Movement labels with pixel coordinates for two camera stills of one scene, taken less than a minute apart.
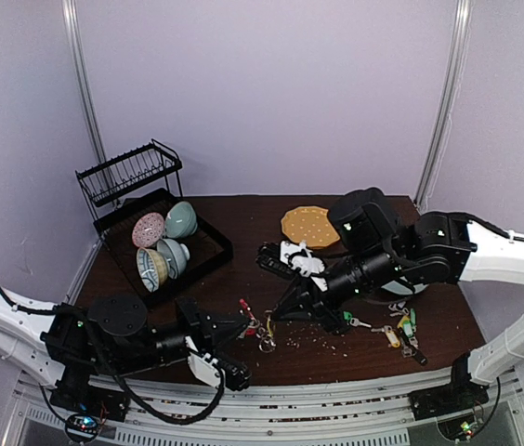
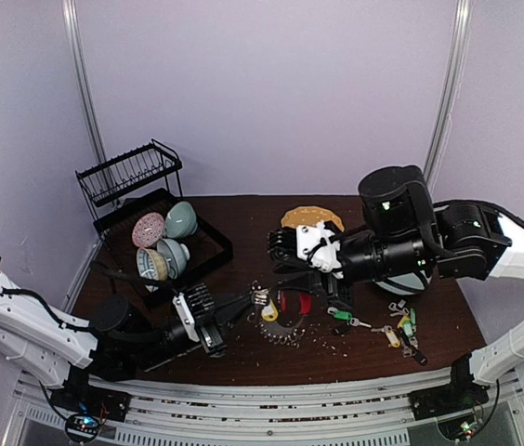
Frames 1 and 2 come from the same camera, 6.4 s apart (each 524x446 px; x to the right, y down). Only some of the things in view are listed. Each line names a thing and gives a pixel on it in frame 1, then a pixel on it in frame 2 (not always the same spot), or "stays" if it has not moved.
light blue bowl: x=176 y=255 stays
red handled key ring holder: x=250 y=330 → x=294 y=309
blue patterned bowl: x=152 y=268 stays
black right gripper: x=318 y=300 → x=332 y=285
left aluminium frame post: x=70 y=12 stays
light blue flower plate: x=397 y=286 stays
